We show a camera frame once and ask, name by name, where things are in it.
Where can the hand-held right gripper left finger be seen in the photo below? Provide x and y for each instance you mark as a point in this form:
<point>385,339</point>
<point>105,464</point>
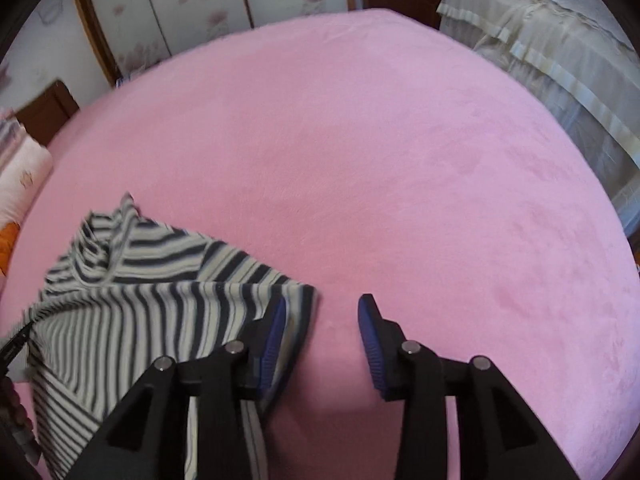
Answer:
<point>274,330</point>

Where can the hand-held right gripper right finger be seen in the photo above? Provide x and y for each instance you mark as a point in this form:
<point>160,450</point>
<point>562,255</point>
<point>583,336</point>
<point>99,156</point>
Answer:
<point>369,340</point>

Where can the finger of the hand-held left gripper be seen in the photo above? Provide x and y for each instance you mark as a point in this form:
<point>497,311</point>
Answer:
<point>15,345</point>

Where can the striped shirt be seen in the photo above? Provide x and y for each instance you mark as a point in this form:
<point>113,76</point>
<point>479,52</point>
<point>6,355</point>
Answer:
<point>150,310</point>

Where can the orange cartoon pillow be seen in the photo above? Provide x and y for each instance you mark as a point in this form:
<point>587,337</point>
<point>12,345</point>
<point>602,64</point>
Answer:
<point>7,250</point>

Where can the pink bed blanket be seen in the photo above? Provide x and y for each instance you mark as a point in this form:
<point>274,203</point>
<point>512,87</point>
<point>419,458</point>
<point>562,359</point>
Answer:
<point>350,160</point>

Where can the folded pastel blanket stack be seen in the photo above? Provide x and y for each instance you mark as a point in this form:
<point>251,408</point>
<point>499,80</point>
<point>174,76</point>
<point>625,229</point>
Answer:
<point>9,132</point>

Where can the brown wooden headboard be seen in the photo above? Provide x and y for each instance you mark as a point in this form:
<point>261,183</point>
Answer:
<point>47,110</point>

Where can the floral sliding wardrobe doors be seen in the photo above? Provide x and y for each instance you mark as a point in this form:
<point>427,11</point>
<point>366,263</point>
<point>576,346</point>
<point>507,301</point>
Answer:
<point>200,5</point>

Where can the lace-covered sofa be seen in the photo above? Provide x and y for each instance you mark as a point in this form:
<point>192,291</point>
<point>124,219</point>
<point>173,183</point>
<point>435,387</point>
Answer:
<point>550,35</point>

